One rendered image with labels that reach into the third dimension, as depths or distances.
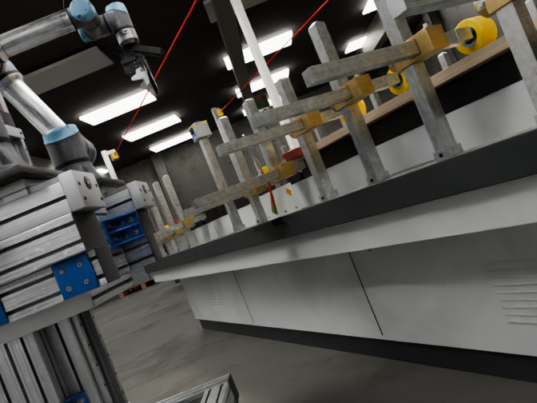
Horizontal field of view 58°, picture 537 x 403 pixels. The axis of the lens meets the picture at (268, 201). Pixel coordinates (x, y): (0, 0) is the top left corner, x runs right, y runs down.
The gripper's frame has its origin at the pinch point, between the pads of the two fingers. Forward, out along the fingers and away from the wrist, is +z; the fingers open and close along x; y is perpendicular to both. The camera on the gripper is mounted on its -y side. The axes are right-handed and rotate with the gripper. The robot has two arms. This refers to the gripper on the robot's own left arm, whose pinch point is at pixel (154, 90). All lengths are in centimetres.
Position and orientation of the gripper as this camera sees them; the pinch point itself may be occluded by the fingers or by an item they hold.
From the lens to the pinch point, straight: 191.6
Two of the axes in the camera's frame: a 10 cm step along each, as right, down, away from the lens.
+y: -9.3, 3.8, 0.1
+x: -0.2, -0.1, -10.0
